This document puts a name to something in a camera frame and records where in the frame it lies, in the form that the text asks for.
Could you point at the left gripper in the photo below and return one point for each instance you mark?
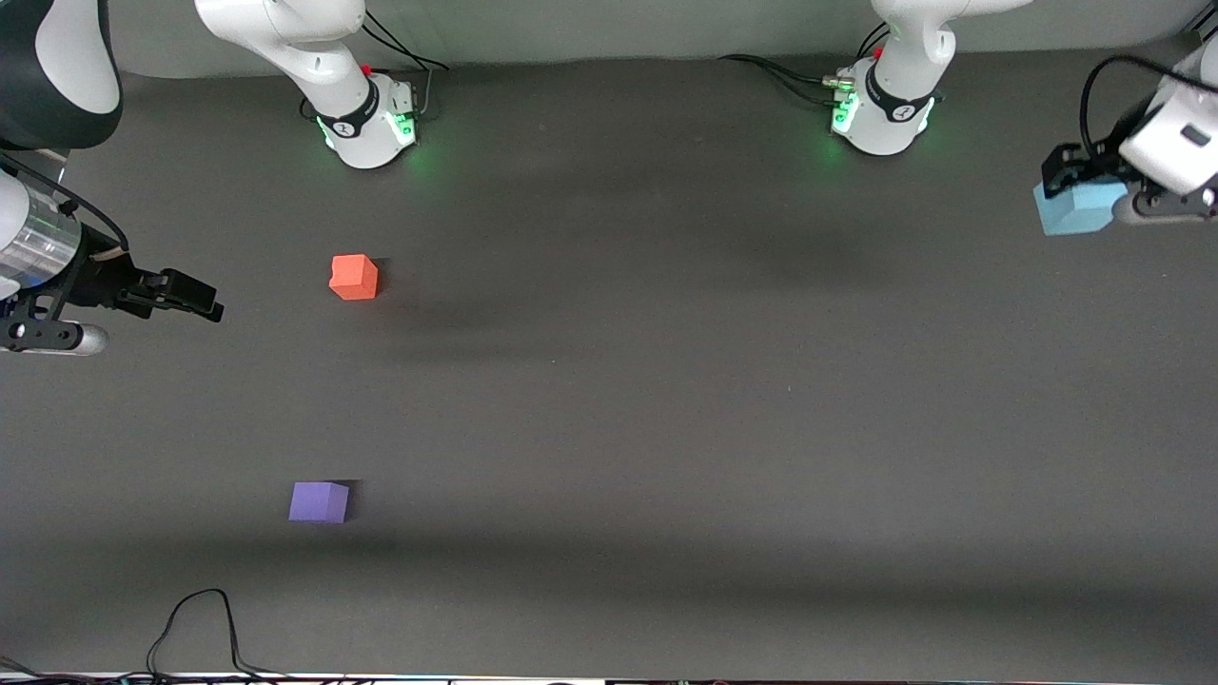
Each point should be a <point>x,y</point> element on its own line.
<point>1094,163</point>

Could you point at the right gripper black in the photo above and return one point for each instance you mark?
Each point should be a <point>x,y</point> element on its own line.
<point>98,278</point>

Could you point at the light blue foam block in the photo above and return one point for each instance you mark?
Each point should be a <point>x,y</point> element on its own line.
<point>1080,211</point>

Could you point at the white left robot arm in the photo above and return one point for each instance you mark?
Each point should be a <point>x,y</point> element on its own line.
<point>904,124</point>

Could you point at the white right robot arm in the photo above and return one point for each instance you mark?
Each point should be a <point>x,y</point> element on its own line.
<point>285,38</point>

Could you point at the orange foam block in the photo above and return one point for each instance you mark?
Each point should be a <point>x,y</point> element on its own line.
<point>354,278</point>

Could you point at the purple foam block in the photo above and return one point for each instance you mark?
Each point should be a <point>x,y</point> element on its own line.
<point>319,502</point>

